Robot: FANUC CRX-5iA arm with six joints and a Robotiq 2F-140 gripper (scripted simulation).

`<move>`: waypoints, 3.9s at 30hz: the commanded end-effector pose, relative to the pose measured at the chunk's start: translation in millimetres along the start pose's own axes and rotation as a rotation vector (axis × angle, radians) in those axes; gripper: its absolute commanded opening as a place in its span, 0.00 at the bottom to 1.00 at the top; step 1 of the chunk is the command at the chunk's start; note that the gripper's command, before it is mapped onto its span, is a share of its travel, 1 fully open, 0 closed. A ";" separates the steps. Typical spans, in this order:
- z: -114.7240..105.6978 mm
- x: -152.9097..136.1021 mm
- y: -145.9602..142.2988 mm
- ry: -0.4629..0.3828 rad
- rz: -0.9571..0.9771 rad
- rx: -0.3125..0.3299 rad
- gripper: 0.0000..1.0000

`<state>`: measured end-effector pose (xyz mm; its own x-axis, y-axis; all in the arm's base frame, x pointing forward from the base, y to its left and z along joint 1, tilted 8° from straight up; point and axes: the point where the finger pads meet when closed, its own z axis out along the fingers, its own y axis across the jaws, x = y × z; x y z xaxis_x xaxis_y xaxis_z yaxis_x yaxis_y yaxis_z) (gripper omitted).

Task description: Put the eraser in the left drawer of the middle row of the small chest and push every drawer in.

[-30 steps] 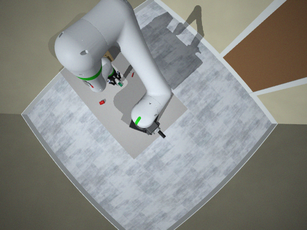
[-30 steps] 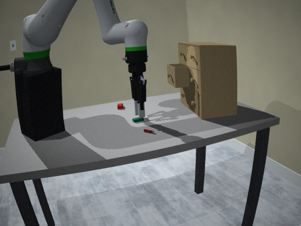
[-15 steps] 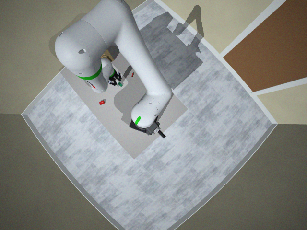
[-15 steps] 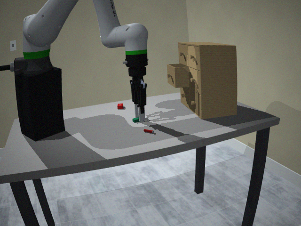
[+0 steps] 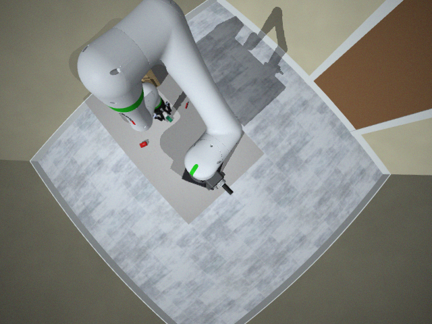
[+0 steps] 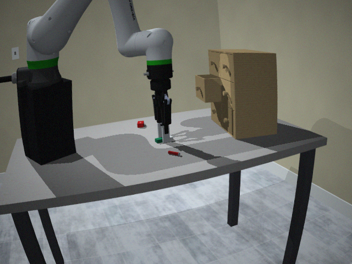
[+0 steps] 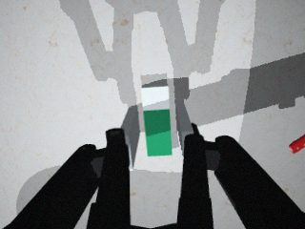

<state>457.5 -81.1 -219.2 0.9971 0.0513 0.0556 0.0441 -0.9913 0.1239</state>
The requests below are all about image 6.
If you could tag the small tan wooden chest of drawers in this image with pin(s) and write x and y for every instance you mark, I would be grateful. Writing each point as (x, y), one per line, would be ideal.
(255, 93)

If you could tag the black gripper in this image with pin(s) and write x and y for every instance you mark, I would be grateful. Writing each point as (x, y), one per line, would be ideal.
(162, 102)

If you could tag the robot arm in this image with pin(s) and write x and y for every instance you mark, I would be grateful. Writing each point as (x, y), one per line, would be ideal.
(50, 34)

